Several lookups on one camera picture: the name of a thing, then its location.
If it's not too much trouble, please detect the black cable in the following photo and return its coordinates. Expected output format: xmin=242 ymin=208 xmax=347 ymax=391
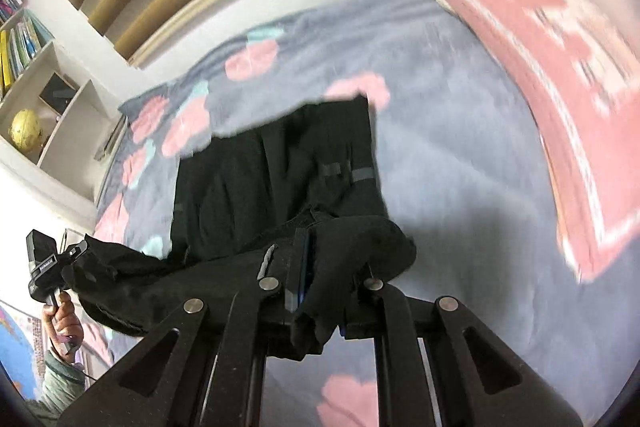
xmin=74 ymin=351 xmax=103 ymax=382

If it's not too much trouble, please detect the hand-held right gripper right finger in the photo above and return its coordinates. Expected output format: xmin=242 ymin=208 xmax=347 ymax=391
xmin=340 ymin=277 xmax=583 ymax=427

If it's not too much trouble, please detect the blue map poster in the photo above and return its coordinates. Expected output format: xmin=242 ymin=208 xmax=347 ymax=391
xmin=0 ymin=299 xmax=47 ymax=408

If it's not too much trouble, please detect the black framed board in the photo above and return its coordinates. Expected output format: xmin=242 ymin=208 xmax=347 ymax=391
xmin=39 ymin=73 xmax=79 ymax=116

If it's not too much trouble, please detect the golden globe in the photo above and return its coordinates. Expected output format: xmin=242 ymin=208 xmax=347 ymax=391
xmin=10 ymin=108 xmax=44 ymax=153

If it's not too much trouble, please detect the grey floral blanket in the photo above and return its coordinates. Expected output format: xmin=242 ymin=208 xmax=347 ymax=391
xmin=92 ymin=0 xmax=637 ymax=427

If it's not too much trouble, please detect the black hooded jacket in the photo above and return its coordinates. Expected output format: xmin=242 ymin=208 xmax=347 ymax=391
xmin=60 ymin=99 xmax=418 ymax=356

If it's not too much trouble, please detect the person's left hand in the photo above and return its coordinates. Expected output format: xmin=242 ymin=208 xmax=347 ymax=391
xmin=41 ymin=288 xmax=85 ymax=351

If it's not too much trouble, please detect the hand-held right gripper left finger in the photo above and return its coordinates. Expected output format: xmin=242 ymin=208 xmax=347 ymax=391
xmin=57 ymin=227 xmax=315 ymax=427

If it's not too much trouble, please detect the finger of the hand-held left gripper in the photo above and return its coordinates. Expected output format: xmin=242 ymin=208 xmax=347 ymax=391
xmin=64 ymin=241 xmax=90 ymax=269

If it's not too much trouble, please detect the white bookshelf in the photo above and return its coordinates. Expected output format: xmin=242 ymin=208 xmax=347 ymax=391
xmin=0 ymin=0 xmax=132 ymax=208

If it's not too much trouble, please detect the pink patterned pillow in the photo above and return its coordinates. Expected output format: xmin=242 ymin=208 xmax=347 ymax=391
xmin=431 ymin=0 xmax=640 ymax=286

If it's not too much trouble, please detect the person's left forearm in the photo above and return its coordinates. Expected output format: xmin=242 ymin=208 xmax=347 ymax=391
xmin=29 ymin=347 xmax=102 ymax=424

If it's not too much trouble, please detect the row of colourful books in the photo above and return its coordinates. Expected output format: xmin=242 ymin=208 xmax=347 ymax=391
xmin=0 ymin=0 xmax=56 ymax=100

